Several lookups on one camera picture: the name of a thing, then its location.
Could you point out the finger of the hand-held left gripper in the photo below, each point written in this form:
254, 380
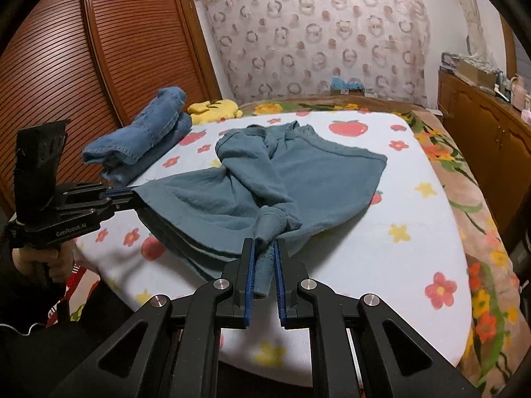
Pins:
120, 192
124, 205

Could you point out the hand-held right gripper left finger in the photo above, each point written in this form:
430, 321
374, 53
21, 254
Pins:
249, 286

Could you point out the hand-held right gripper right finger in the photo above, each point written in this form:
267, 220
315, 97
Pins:
279, 286

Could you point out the teal pants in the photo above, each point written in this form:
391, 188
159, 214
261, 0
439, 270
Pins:
298, 182

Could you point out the person's left forearm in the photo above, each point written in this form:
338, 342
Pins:
20, 294

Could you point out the person's left hand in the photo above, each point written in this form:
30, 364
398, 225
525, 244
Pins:
62, 267

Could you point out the folded light blue jeans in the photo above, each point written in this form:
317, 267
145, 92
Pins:
141, 132

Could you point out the folded darker blue jeans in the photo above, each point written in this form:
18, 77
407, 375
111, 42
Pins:
166, 145

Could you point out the red white printed cloth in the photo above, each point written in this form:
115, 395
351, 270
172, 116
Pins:
72, 286

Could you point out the white strawberry flower printed blanket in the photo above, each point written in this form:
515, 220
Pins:
373, 224

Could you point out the yellow plush toy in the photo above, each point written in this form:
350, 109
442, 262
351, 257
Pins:
215, 110

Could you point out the brown wooden wardrobe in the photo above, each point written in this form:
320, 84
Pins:
124, 49

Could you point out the blue box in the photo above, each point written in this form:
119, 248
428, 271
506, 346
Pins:
346, 86

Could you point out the wooden cabinet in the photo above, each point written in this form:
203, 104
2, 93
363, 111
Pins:
489, 132

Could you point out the cardboard box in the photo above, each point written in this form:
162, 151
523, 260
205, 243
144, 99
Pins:
477, 72

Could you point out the pink kettle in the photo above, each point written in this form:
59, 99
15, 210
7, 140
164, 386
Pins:
522, 91

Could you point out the tied beige curtain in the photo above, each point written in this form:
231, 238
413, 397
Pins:
475, 25

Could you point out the wooden window frame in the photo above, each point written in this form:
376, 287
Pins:
508, 49

